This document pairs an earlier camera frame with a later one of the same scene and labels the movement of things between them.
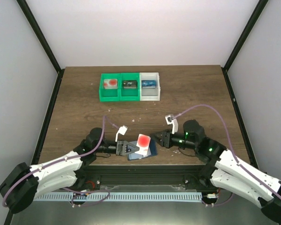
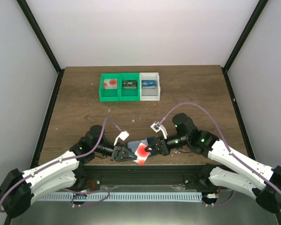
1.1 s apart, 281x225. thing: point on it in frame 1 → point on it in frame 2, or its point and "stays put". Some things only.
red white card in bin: x=110 y=84 stays put
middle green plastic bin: x=129 y=94 stays put
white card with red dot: x=143 y=142 → x=141 y=154
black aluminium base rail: x=184 y=177 stays put
